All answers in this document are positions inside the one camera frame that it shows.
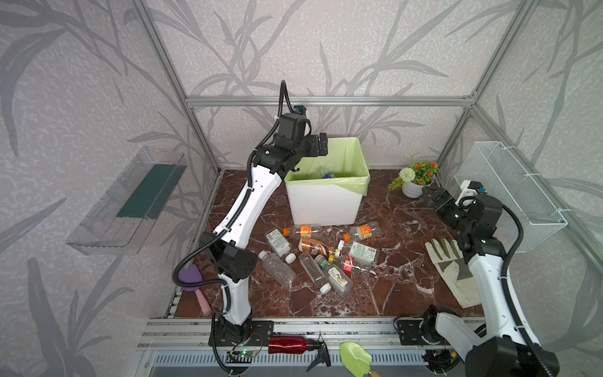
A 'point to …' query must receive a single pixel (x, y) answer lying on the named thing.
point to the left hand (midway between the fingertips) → (320, 131)
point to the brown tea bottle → (314, 247)
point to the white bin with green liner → (329, 189)
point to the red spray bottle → (300, 345)
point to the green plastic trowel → (356, 358)
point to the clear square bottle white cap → (314, 272)
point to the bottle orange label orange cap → (363, 232)
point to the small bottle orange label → (304, 231)
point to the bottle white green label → (280, 244)
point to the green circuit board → (242, 353)
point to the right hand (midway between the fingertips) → (430, 188)
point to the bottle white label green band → (338, 279)
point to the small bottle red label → (349, 264)
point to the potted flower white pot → (414, 178)
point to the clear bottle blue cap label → (328, 175)
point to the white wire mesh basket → (503, 177)
